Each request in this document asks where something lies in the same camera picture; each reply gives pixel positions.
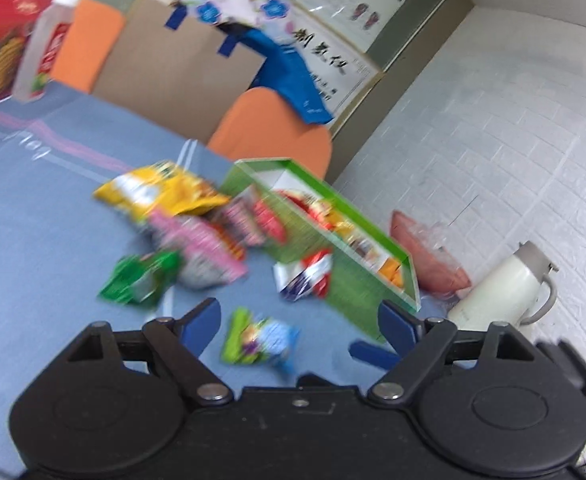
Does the clear cookie packet brown label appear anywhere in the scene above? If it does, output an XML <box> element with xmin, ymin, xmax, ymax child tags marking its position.
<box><xmin>344</xmin><ymin>230</ymin><xmax>390</xmax><ymax>268</ymax></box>

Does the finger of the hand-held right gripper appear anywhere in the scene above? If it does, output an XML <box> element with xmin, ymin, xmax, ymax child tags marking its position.
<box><xmin>297</xmin><ymin>371</ymin><xmax>340</xmax><ymax>389</ymax></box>
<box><xmin>349</xmin><ymin>340</ymin><xmax>400</xmax><ymax>371</ymax></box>

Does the small red snack packet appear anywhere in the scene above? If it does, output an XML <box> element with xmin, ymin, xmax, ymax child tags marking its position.
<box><xmin>223</xmin><ymin>194</ymin><xmax>290</xmax><ymax>248</ymax></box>

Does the red checkered noodle snack packet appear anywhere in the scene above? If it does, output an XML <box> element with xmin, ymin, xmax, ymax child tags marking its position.
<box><xmin>272</xmin><ymin>188</ymin><xmax>346</xmax><ymax>233</ymax></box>

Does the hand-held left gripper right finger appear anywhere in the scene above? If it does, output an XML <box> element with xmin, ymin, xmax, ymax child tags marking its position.
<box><xmin>366</xmin><ymin>298</ymin><xmax>550</xmax><ymax>406</ymax></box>

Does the pink plastic bag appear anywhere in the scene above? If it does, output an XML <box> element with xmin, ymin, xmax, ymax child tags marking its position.
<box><xmin>389</xmin><ymin>209</ymin><xmax>472</xmax><ymax>302</ymax></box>

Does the blue printed tablecloth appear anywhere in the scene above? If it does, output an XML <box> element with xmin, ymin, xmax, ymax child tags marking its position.
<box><xmin>0</xmin><ymin>79</ymin><xmax>426</xmax><ymax>477</ymax></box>

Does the clear plastic bag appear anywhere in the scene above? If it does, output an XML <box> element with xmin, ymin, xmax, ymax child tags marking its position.
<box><xmin>407</xmin><ymin>221</ymin><xmax>454</xmax><ymax>262</ymax></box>

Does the red white blue snack packet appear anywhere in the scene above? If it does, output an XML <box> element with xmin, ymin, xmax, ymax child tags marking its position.
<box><xmin>272</xmin><ymin>249</ymin><xmax>335</xmax><ymax>302</ymax></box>

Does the green and blue snack packet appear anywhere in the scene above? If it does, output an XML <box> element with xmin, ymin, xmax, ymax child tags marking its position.
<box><xmin>219</xmin><ymin>308</ymin><xmax>300</xmax><ymax>375</ymax></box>

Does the brown cardboard sheet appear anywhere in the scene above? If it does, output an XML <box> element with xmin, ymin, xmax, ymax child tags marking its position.
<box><xmin>93</xmin><ymin>0</ymin><xmax>268</xmax><ymax>144</ymax></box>

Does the pink snack packet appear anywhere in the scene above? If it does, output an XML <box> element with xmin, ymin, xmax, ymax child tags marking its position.
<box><xmin>149</xmin><ymin>209</ymin><xmax>250</xmax><ymax>290</ymax></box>

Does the dark green snack packet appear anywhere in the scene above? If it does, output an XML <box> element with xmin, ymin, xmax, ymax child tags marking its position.
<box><xmin>97</xmin><ymin>251</ymin><xmax>183</xmax><ymax>307</ymax></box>

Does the white juice bottle red label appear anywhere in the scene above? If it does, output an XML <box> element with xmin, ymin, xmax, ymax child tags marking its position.
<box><xmin>12</xmin><ymin>0</ymin><xmax>82</xmax><ymax>104</ymax></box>

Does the white thermos jug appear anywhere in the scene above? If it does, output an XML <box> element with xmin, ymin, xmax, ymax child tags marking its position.
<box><xmin>447</xmin><ymin>240</ymin><xmax>560</xmax><ymax>335</ymax></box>

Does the blue plastic bag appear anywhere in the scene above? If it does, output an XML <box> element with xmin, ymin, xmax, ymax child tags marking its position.
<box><xmin>244</xmin><ymin>27</ymin><xmax>335</xmax><ymax>127</ymax></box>

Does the orange corn snack packet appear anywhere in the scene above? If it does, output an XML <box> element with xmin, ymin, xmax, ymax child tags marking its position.
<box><xmin>379</xmin><ymin>256</ymin><xmax>407</xmax><ymax>289</ymax></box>

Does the orange chair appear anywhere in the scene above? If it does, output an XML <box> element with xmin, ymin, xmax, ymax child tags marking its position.
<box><xmin>207</xmin><ymin>86</ymin><xmax>334</xmax><ymax>182</ymax></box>
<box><xmin>52</xmin><ymin>0</ymin><xmax>127</xmax><ymax>94</ymax></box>

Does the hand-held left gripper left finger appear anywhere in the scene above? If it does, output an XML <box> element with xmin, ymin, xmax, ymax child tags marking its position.
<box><xmin>48</xmin><ymin>297</ymin><xmax>235</xmax><ymax>406</ymax></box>

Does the green cardboard box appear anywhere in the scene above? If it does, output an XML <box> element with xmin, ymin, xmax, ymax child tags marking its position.
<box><xmin>219</xmin><ymin>158</ymin><xmax>420</xmax><ymax>342</ymax></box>

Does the yellow and red snack packet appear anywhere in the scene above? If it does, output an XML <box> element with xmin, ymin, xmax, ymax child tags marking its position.
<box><xmin>92</xmin><ymin>161</ymin><xmax>231</xmax><ymax>227</ymax></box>

